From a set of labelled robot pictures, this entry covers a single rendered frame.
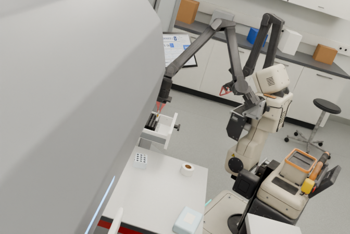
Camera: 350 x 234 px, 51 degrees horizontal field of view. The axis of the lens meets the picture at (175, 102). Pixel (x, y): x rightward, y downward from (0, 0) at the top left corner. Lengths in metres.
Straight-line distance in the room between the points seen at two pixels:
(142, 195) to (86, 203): 1.26
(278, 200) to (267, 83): 0.66
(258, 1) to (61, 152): 5.23
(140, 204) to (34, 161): 1.36
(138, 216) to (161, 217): 0.11
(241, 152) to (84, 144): 1.86
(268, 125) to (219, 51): 2.82
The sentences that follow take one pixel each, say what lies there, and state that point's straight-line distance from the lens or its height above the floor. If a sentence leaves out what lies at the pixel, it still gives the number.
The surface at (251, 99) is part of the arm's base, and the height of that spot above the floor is 1.22.
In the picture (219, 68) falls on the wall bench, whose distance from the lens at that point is 5.02.
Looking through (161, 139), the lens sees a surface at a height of 0.87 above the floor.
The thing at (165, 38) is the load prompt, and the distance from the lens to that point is 2.99.
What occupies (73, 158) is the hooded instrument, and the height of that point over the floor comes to 1.58.
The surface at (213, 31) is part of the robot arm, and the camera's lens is 2.13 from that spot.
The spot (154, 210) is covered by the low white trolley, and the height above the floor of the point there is 0.76.
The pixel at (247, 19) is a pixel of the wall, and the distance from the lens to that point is 5.57.
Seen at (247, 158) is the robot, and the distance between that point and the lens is 2.33.
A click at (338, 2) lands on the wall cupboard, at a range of 5.48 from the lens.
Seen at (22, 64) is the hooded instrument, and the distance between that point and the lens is 0.48.
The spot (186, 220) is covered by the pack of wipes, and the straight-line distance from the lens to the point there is 1.69.
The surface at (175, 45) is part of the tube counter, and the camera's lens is 3.05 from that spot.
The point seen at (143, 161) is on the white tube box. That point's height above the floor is 0.79.
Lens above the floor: 1.88
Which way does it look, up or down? 23 degrees down
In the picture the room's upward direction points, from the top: 17 degrees clockwise
